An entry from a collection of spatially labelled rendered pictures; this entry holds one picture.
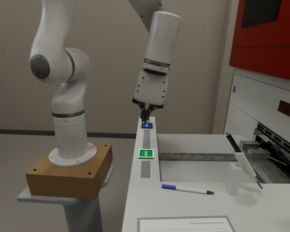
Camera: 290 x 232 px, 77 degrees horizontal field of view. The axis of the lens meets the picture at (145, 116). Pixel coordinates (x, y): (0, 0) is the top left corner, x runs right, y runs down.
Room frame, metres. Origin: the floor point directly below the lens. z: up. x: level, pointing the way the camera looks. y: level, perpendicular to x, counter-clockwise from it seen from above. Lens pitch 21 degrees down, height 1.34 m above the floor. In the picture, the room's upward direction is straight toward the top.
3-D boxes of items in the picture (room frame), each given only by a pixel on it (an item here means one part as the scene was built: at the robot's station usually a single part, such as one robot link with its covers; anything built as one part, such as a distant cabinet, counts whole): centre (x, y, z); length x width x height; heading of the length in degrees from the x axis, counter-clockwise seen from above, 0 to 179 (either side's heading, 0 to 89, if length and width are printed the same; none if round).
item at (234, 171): (0.39, -0.25, 1.03); 0.06 x 0.04 x 0.13; 89
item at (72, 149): (0.66, 0.30, 1.01); 0.19 x 0.19 x 0.18
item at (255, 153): (0.69, -0.50, 0.89); 0.08 x 0.03 x 0.03; 89
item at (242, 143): (0.77, -0.51, 0.89); 0.08 x 0.03 x 0.03; 89
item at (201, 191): (0.39, -0.12, 0.97); 0.14 x 0.01 x 0.01; 79
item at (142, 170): (0.71, -0.01, 0.89); 0.55 x 0.09 x 0.14; 179
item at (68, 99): (0.70, 0.29, 1.22); 0.19 x 0.12 x 0.24; 165
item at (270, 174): (0.61, -0.50, 0.87); 0.36 x 0.08 x 0.03; 179
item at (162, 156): (0.76, -0.31, 0.84); 0.50 x 0.02 x 0.03; 89
